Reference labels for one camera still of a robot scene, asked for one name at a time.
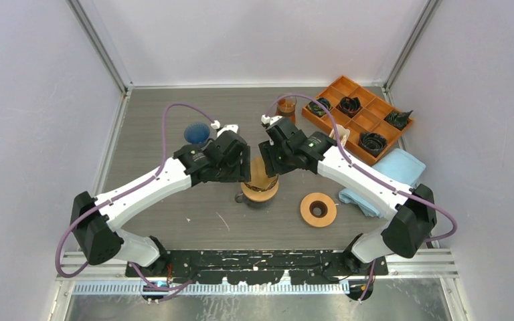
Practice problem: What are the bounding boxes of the grey glass coffee server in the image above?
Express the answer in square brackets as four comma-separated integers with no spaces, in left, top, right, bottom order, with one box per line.
[234,191,274,209]

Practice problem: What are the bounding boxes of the amber glass carafe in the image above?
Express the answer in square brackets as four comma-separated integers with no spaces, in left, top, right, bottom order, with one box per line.
[275,96,296,124]

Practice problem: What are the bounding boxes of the wooden dripper ring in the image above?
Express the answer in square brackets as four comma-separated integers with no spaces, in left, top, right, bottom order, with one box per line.
[300,193,338,229]
[240,181,280,203]

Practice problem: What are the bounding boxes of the brown paper coffee filter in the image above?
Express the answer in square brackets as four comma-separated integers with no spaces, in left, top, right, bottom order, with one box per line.
[249,156,268,182]

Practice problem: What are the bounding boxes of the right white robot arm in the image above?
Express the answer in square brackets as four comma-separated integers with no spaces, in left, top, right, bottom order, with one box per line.
[259,116,437,275]

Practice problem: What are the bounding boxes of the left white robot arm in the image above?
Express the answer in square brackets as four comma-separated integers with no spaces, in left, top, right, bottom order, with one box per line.
[70,129,250,276]

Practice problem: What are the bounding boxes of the blue glass dripper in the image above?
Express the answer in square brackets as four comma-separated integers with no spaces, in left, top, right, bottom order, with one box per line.
[183,122,210,144]

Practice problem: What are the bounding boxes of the orange coffee filter box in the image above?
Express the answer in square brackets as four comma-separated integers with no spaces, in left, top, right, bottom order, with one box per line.
[329,124,351,146]

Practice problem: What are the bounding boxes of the dark folded item back left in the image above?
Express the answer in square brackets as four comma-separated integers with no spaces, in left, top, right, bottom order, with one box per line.
[307,97,333,118]

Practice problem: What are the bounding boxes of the dark folded item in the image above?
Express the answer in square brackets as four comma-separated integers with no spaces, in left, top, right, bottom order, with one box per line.
[307,97,333,118]
[337,97,362,118]
[384,110,413,130]
[358,132,388,157]

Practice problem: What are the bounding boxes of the dark folded item back middle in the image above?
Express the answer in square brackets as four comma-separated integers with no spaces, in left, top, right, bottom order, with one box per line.
[337,97,362,118]

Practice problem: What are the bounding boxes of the dark folded item front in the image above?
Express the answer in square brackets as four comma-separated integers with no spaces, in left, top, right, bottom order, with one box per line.
[358,132,388,157]

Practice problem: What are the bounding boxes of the orange compartment tray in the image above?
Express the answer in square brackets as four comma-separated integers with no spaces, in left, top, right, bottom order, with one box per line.
[317,76,414,166]

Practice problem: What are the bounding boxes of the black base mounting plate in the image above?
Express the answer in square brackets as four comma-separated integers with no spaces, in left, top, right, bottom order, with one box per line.
[125,249,388,286]

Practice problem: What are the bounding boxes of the light blue cloth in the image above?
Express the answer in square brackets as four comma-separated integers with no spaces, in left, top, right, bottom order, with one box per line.
[338,148,426,219]

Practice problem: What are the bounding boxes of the dark folded item right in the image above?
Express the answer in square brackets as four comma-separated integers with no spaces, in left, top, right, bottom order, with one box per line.
[384,110,413,130]

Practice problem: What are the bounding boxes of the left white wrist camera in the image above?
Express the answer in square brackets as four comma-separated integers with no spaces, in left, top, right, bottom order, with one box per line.
[210,120,239,137]

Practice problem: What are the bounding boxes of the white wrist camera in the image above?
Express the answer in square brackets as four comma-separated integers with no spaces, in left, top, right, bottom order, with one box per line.
[260,114,284,128]
[210,120,239,137]

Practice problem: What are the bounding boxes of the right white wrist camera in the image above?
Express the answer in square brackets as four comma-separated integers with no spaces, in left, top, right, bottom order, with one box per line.
[260,114,284,128]

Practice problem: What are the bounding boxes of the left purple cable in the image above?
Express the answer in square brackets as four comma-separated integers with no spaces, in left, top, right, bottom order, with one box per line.
[54,102,222,304]

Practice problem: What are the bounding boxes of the purple cable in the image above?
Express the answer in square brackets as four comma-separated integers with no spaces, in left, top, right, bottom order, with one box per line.
[263,93,458,306]
[54,102,222,304]

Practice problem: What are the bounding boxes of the white slotted cable duct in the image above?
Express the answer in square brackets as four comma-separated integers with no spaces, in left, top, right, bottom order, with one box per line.
[72,280,349,295]

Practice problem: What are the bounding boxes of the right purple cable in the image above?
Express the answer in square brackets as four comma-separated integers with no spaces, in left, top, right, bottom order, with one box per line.
[263,93,458,306]

